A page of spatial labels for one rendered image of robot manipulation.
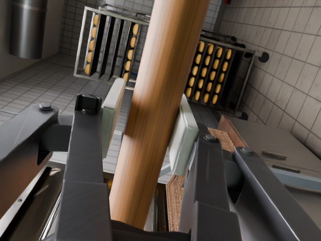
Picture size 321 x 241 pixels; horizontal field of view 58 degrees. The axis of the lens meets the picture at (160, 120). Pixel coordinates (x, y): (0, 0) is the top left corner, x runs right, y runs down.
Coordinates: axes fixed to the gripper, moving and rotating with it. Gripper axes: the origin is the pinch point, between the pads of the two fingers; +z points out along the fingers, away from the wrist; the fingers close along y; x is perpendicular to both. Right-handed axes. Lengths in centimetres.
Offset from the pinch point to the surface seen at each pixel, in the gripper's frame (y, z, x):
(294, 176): 70, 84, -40
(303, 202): 72, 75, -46
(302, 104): 119, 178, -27
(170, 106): 1.1, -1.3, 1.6
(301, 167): 89, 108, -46
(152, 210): 24, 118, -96
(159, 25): -0.6, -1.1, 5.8
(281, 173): 65, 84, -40
